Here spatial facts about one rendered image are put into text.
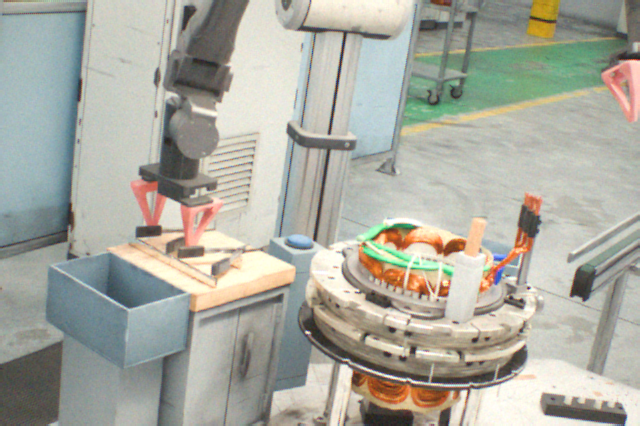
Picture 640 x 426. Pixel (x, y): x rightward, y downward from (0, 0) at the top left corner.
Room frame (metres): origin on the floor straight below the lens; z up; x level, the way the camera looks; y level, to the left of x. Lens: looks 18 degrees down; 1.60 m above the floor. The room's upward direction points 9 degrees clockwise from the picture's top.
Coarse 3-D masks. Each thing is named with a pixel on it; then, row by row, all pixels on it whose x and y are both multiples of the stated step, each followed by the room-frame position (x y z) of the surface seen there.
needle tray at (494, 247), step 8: (456, 232) 1.65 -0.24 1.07; (488, 240) 1.63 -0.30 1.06; (488, 248) 1.63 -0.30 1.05; (496, 248) 1.63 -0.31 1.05; (504, 248) 1.63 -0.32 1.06; (512, 248) 1.62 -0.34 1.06; (520, 256) 1.58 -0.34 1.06; (496, 264) 1.53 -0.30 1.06; (512, 264) 1.62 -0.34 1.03; (512, 272) 1.52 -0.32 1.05
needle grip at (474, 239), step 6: (474, 222) 1.20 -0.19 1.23; (480, 222) 1.20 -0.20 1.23; (474, 228) 1.20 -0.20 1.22; (480, 228) 1.20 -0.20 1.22; (468, 234) 1.20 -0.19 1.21; (474, 234) 1.20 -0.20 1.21; (480, 234) 1.20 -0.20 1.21; (468, 240) 1.20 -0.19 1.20; (474, 240) 1.20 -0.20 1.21; (480, 240) 1.20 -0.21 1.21; (468, 246) 1.20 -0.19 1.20; (474, 246) 1.20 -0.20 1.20; (468, 252) 1.20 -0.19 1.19; (474, 252) 1.20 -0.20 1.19
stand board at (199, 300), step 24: (144, 240) 1.38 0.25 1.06; (168, 240) 1.39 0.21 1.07; (216, 240) 1.42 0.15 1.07; (144, 264) 1.29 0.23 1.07; (192, 264) 1.31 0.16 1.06; (264, 264) 1.36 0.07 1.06; (288, 264) 1.37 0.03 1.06; (192, 288) 1.23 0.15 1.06; (216, 288) 1.24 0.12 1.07; (240, 288) 1.27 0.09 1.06; (264, 288) 1.32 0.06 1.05
